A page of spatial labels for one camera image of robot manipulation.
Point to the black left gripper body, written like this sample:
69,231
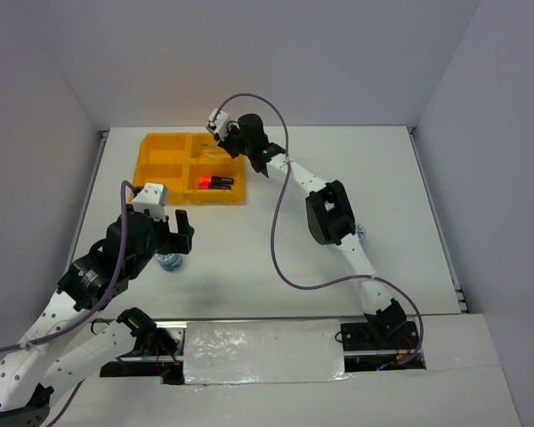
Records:
163,239

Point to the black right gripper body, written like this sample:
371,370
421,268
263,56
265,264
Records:
234,144

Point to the blue white tape roll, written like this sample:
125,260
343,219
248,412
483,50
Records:
360,231
169,262

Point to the black pink-tip highlighter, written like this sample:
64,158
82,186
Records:
211,185

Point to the yellow clear pen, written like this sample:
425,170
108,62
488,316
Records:
214,155

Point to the black orange-tip highlighter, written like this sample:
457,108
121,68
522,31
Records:
217,180

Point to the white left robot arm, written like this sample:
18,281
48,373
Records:
37,371

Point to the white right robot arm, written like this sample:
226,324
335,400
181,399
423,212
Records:
329,215

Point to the orange four-compartment plastic bin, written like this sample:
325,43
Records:
174,160

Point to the silver foil panel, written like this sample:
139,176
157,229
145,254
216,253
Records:
303,351

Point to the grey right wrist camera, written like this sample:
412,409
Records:
218,123

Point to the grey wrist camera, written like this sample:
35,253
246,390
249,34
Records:
218,123
151,201

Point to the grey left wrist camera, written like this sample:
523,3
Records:
151,201

